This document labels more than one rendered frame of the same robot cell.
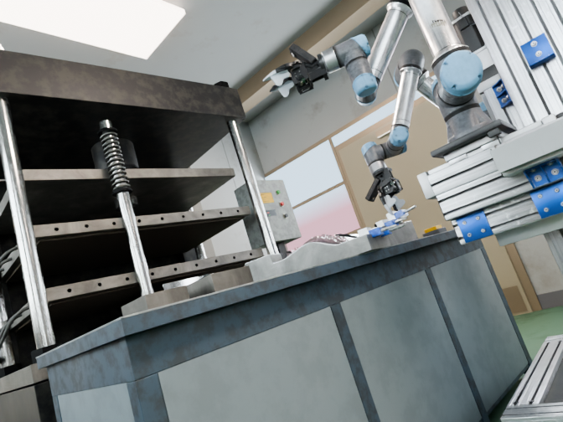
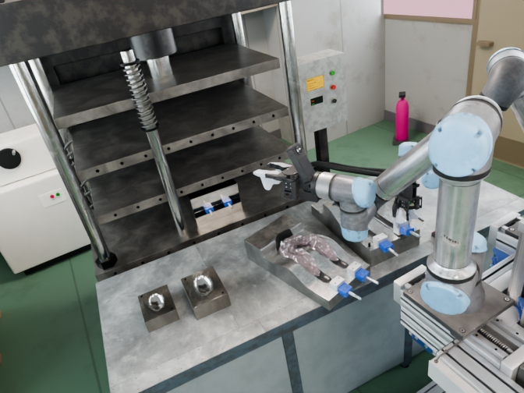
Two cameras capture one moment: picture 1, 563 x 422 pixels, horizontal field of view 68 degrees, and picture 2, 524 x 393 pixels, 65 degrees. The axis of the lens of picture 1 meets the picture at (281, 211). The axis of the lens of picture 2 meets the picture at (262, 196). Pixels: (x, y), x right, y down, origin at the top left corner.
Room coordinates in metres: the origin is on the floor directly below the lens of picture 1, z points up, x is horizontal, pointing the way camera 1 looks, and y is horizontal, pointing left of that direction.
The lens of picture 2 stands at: (0.31, -0.60, 2.04)
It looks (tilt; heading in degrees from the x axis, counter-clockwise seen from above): 31 degrees down; 27
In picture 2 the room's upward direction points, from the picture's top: 10 degrees counter-clockwise
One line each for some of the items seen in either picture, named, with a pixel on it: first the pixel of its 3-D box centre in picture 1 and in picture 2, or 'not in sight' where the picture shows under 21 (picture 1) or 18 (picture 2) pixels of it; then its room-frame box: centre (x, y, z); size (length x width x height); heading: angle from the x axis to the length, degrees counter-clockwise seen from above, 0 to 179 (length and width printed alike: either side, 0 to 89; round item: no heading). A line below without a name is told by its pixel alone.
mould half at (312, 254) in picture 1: (317, 254); (304, 256); (1.62, -0.08, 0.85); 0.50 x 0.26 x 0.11; 63
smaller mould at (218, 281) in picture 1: (216, 287); (205, 292); (1.35, 0.28, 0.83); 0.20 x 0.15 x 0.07; 46
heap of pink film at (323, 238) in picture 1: (315, 244); (305, 248); (1.63, -0.09, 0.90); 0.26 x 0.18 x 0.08; 63
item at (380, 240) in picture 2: (393, 223); (387, 247); (1.71, -0.42, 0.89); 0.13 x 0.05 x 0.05; 46
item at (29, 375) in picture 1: (158, 335); (196, 200); (2.12, 0.78, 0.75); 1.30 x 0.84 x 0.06; 136
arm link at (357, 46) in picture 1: (352, 51); (352, 191); (1.27, -0.39, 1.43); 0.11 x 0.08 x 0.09; 77
